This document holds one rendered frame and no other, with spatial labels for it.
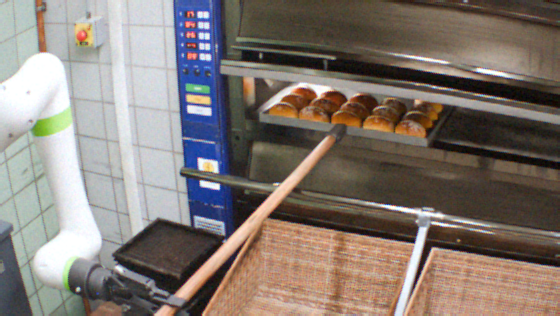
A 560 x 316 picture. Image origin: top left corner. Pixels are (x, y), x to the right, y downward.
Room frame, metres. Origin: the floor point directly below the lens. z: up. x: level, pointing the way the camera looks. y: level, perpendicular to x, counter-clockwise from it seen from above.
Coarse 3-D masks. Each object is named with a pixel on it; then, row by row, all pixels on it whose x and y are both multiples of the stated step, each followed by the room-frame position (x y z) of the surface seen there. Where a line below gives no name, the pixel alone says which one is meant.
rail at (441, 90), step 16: (224, 64) 2.22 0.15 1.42; (240, 64) 2.20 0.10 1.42; (256, 64) 2.17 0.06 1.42; (272, 64) 2.15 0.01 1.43; (352, 80) 2.04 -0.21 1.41; (368, 80) 2.02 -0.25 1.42; (384, 80) 2.01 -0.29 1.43; (400, 80) 2.00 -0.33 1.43; (464, 96) 1.90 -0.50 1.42; (480, 96) 1.88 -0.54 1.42; (496, 96) 1.87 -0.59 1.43; (544, 112) 1.79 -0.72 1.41
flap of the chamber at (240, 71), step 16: (288, 64) 2.25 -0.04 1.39; (304, 64) 2.26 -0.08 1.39; (320, 64) 2.26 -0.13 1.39; (288, 80) 2.12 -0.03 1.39; (304, 80) 2.10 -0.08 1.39; (320, 80) 2.08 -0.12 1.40; (336, 80) 2.06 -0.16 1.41; (416, 80) 2.09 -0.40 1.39; (432, 80) 2.11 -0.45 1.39; (400, 96) 1.98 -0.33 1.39; (416, 96) 1.96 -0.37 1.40; (432, 96) 1.94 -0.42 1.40; (448, 96) 1.92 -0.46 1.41; (512, 96) 1.97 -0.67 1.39; (528, 96) 1.98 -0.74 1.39; (496, 112) 1.85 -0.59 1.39; (512, 112) 1.83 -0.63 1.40; (528, 112) 1.81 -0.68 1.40
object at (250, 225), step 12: (324, 144) 2.07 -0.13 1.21; (312, 156) 2.00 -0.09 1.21; (300, 168) 1.93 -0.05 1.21; (288, 180) 1.86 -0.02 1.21; (300, 180) 1.89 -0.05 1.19; (276, 192) 1.80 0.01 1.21; (288, 192) 1.83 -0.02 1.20; (264, 204) 1.74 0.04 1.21; (276, 204) 1.76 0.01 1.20; (252, 216) 1.68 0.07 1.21; (264, 216) 1.70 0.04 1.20; (240, 228) 1.63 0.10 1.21; (252, 228) 1.64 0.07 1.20; (228, 240) 1.57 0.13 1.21; (240, 240) 1.59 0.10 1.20; (216, 252) 1.52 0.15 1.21; (228, 252) 1.53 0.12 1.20; (204, 264) 1.47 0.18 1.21; (216, 264) 1.48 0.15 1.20; (192, 276) 1.42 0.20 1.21; (204, 276) 1.43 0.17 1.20; (180, 288) 1.38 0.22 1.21; (192, 288) 1.38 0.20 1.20; (168, 312) 1.29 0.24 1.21
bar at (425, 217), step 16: (192, 176) 2.01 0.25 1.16; (208, 176) 1.99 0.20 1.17; (224, 176) 1.97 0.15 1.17; (272, 192) 1.90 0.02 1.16; (304, 192) 1.87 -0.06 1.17; (320, 192) 1.86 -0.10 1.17; (352, 208) 1.80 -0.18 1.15; (368, 208) 1.78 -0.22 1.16; (384, 208) 1.77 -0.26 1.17; (400, 208) 1.75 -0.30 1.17; (416, 208) 1.74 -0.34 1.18; (448, 224) 1.69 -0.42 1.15; (464, 224) 1.66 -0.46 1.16; (480, 224) 1.65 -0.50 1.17; (496, 224) 1.63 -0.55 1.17; (512, 224) 1.62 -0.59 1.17; (416, 240) 1.69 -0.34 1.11; (416, 256) 1.66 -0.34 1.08; (416, 272) 1.64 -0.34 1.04; (400, 304) 1.57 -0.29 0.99
